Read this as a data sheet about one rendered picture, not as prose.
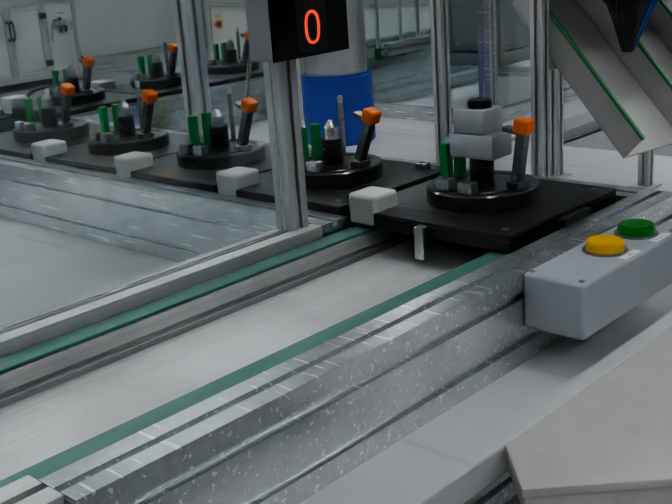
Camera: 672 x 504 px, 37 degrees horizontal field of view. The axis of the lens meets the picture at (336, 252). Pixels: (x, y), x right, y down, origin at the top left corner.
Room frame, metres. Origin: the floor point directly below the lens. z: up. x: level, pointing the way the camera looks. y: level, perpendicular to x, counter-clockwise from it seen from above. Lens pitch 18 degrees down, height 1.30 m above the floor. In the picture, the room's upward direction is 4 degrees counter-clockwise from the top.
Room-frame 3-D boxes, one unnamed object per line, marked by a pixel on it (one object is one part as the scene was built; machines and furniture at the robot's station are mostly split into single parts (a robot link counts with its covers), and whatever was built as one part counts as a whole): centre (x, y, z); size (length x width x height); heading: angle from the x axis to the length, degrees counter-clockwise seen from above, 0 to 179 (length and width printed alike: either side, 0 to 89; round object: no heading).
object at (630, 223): (1.07, -0.33, 0.96); 0.04 x 0.04 x 0.02
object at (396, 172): (1.40, 0.00, 1.01); 0.24 x 0.24 x 0.13; 46
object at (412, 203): (1.23, -0.19, 0.96); 0.24 x 0.24 x 0.02; 46
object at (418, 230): (1.13, -0.10, 0.95); 0.01 x 0.01 x 0.04; 46
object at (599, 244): (1.02, -0.28, 0.96); 0.04 x 0.04 x 0.02
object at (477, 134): (1.23, -0.18, 1.06); 0.08 x 0.04 x 0.07; 46
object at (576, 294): (1.02, -0.28, 0.93); 0.21 x 0.07 x 0.06; 136
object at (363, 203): (1.22, -0.05, 0.97); 0.05 x 0.05 x 0.04; 46
